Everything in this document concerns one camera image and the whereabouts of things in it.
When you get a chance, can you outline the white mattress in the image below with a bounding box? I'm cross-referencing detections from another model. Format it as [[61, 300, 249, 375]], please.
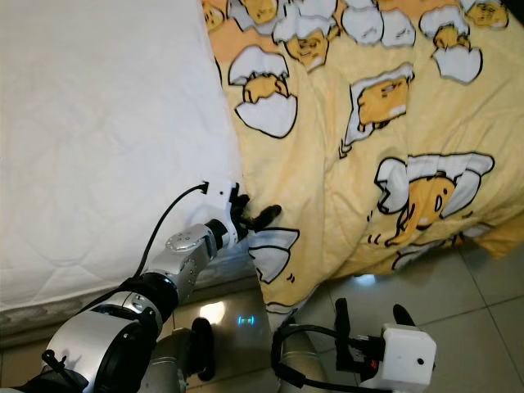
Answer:
[[0, 0, 251, 337]]

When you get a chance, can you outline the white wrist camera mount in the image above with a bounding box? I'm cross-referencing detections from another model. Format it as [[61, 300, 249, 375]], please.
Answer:
[[381, 324, 437, 390], [207, 182, 244, 222]]

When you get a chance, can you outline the yellow cartoon egg blanket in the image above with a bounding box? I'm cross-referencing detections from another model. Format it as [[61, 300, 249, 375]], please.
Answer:
[[201, 0, 524, 312]]

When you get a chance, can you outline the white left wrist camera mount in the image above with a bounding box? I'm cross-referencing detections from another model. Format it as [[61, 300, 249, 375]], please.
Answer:
[[207, 182, 244, 222]]

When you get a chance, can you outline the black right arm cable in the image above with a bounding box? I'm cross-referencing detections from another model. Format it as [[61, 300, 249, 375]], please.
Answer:
[[270, 324, 386, 392]]

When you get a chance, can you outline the robot left leg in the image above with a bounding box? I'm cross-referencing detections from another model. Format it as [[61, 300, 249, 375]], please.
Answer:
[[151, 318, 218, 392]]

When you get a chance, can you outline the robot right leg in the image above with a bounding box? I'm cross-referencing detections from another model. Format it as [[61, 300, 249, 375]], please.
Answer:
[[274, 323, 332, 390]]

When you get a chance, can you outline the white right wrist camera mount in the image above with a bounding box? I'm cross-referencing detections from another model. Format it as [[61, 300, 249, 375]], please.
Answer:
[[381, 324, 437, 390]]

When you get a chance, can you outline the robot leg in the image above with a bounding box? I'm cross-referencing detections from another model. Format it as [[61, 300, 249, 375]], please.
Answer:
[[274, 323, 332, 390], [151, 318, 218, 392]]

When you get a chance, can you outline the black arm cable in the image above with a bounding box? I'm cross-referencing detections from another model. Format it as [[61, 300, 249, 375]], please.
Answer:
[[146, 182, 211, 279], [270, 324, 386, 392]]

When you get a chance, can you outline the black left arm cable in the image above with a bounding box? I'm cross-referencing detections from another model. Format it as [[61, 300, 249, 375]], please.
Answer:
[[146, 182, 211, 279]]

